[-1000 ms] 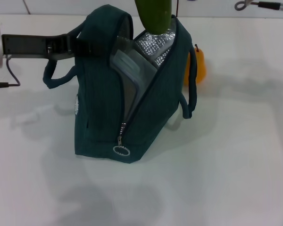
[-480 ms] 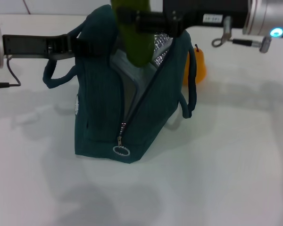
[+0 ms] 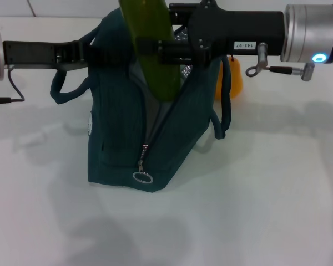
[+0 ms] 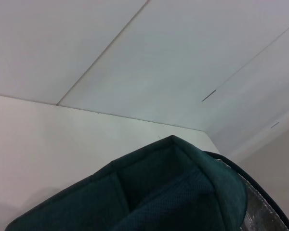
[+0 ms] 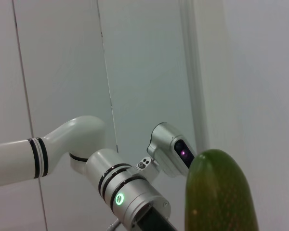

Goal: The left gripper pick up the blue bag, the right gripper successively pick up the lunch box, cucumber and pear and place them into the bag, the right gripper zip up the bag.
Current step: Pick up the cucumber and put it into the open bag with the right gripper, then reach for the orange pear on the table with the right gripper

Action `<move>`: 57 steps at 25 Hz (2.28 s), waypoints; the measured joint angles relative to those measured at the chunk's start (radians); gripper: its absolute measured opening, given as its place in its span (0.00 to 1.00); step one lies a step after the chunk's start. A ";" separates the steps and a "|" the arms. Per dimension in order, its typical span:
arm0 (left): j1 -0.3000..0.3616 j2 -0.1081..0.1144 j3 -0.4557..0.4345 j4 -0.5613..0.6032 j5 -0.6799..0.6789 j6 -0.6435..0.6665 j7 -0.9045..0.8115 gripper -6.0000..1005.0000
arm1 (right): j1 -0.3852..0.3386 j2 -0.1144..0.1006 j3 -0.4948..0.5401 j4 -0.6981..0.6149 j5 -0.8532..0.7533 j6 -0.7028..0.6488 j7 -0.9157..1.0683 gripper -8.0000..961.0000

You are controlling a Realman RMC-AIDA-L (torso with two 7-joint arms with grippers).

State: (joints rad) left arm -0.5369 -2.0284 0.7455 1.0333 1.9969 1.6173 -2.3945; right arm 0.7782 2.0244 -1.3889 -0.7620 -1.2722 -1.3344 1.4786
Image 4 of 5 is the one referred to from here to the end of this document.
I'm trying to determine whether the dark teal insulated lunch bag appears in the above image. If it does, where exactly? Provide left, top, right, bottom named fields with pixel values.
left=4, top=134, right=289, bottom=231

